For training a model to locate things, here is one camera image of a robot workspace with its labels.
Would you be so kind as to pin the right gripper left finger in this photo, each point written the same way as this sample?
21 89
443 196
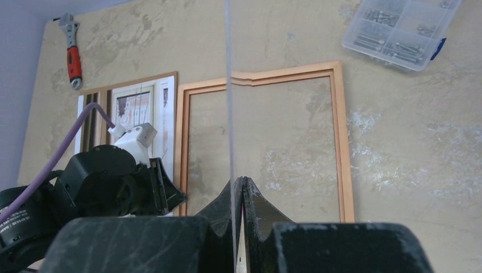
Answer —
205 242

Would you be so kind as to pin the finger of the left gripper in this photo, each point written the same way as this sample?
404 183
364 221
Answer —
167 197

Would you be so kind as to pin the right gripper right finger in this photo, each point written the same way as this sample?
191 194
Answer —
275 243

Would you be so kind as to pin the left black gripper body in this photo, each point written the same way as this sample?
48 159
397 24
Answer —
107 181

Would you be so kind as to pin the plant photo print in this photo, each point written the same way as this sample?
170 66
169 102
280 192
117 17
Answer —
151 102

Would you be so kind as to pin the copper wooden picture frame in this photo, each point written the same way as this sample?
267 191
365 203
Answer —
332 70

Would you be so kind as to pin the clear plastic screw box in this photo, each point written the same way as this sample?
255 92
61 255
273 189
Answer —
405 34

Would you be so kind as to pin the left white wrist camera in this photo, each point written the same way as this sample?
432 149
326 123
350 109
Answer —
135 141

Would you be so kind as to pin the red handled adjustable wrench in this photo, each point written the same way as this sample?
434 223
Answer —
69 26

